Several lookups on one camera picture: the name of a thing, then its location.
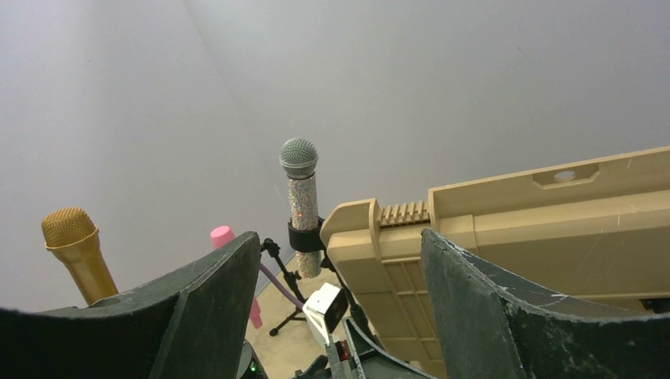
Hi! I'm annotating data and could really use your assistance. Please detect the tan plastic tool case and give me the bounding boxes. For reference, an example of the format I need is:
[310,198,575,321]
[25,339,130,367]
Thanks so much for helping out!
[320,147,669,378]

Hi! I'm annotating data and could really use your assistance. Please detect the glitter silver microphone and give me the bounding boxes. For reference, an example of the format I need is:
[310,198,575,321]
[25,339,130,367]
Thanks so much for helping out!
[280,137,322,279]

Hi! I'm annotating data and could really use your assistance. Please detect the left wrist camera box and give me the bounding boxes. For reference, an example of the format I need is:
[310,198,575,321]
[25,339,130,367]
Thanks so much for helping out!
[302,283,348,347]

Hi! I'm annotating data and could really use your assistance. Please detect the gold microphone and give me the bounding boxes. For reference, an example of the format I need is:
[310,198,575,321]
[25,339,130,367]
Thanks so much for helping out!
[41,207,119,305]

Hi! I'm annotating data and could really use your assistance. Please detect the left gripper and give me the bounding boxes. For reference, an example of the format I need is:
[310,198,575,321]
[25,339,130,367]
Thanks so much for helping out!
[292,317,433,379]

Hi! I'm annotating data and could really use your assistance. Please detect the pink microphone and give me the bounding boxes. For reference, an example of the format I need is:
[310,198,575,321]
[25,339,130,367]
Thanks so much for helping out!
[209,226,263,329]

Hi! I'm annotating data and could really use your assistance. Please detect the black tripod shock mount stand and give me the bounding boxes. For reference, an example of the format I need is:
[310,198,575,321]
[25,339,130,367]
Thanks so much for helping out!
[260,238,307,337]

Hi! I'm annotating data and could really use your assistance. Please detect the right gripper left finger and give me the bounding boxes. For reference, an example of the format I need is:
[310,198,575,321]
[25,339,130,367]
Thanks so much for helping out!
[1,231,261,378]

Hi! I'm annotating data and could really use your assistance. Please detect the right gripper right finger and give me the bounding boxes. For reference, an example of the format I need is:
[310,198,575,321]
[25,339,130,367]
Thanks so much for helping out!
[420,229,669,378]

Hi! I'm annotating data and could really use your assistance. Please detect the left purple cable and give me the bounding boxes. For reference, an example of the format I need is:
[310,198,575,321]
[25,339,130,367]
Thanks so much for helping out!
[258,261,306,312]

